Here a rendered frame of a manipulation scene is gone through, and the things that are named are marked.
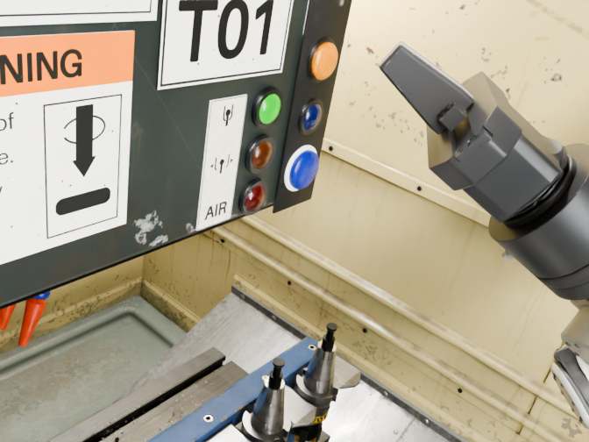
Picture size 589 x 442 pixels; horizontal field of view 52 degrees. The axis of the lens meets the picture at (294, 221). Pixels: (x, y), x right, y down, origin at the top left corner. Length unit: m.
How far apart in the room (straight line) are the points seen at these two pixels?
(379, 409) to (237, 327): 0.42
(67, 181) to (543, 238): 0.29
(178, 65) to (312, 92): 0.12
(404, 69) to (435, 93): 0.03
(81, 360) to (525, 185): 1.58
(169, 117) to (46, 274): 0.10
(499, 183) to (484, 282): 0.84
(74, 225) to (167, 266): 1.56
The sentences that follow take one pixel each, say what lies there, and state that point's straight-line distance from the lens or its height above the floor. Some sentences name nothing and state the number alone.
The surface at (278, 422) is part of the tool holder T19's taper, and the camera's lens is 0.81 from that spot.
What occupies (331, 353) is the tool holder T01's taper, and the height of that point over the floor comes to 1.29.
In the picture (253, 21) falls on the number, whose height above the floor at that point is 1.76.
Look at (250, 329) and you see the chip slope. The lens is 1.60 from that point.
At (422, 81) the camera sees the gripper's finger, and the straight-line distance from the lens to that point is 0.41.
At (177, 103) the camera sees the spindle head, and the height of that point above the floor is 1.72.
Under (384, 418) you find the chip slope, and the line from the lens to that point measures 1.45.
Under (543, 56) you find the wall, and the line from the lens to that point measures 1.10.
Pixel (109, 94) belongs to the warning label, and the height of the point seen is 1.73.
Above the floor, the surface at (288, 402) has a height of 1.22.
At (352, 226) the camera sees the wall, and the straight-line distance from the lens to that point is 1.34.
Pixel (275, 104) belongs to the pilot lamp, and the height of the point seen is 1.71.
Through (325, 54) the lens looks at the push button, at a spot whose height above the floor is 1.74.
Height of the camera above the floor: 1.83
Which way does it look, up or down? 28 degrees down
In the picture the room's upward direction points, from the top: 11 degrees clockwise
